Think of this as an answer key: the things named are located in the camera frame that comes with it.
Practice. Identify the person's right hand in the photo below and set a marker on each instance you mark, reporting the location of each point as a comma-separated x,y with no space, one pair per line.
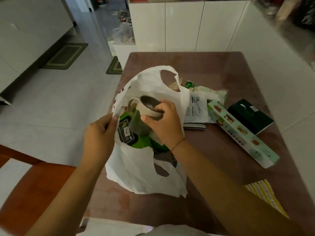
167,127

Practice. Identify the person's left hand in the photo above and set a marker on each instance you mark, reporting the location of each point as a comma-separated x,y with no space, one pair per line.
98,142

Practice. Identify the blue striped pack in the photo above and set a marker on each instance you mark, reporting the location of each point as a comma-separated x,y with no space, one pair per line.
194,126

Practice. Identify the glass jar beige lid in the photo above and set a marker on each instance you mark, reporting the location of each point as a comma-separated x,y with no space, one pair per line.
147,108

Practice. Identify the grey purple cloth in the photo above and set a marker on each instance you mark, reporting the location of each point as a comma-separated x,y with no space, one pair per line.
163,158

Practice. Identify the green black pack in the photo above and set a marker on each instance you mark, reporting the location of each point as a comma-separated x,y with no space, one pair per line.
128,132

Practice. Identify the white labelled pouch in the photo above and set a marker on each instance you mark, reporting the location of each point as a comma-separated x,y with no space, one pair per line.
197,108

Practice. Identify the white plastic shopping bag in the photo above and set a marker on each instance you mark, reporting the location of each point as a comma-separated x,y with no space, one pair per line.
133,174

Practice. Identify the green white cotton pack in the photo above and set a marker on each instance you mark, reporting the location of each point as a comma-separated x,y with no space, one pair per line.
209,92

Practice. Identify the long light green box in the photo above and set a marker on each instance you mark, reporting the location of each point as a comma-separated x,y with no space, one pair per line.
243,135

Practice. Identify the dark green box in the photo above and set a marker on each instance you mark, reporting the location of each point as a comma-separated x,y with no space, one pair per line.
251,115

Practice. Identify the person's right forearm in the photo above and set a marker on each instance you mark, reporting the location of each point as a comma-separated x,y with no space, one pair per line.
233,199

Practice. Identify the person's left forearm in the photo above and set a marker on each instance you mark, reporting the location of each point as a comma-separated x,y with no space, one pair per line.
64,206

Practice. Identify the person's grey shirt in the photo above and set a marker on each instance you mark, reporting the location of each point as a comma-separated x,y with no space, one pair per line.
177,231

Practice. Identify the clear plastic bag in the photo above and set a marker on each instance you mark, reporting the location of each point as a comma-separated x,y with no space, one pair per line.
123,33

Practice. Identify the black patterned bag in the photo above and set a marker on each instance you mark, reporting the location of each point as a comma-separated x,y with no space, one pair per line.
305,12

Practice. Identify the reddish brown table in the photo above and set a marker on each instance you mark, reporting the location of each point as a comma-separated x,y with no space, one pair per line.
209,66

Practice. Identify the small green floor mat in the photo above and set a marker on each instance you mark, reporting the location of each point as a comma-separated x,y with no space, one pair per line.
114,66

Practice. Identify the orange wooden chair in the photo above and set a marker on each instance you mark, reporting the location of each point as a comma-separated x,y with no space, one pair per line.
32,194

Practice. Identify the white square box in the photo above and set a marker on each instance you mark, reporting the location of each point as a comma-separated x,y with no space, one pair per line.
123,54

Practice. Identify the large green floor mat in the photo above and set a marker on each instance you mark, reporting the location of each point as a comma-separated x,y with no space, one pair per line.
65,56

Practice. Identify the white door cabinet row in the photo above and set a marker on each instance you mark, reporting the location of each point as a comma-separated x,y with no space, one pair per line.
184,27

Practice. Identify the white counter unit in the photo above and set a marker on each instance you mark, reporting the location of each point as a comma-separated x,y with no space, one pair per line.
270,71

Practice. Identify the white sideboard cabinet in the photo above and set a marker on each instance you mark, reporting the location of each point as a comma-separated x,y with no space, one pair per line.
29,36

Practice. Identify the beige bottle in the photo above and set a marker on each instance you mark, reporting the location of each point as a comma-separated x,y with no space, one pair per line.
285,8

